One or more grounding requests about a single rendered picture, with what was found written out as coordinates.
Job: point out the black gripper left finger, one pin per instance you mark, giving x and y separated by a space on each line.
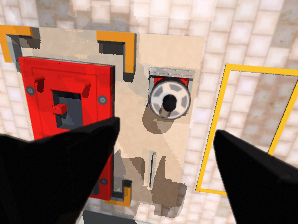
49 180

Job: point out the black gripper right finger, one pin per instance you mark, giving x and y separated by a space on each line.
261 188

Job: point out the black wheel with grey hub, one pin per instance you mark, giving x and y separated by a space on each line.
170 86

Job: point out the yellow rectangular outline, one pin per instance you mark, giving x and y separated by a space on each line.
218 107

